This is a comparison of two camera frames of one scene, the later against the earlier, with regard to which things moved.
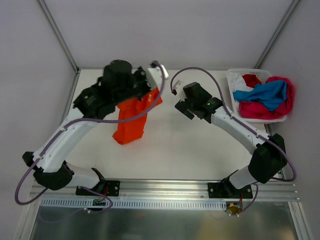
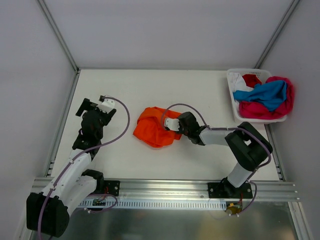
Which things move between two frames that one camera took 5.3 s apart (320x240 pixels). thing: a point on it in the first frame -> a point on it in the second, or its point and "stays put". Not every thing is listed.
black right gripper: (185, 107) -> (181, 124)
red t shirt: (251, 80) stays put
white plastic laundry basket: (262, 73) stays put
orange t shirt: (136, 106) -> (150, 128)
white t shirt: (238, 82) stays put
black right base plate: (227, 190) stays put
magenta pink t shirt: (252, 110) stays put
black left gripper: (144, 83) -> (94, 109)
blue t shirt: (272, 94) stays put
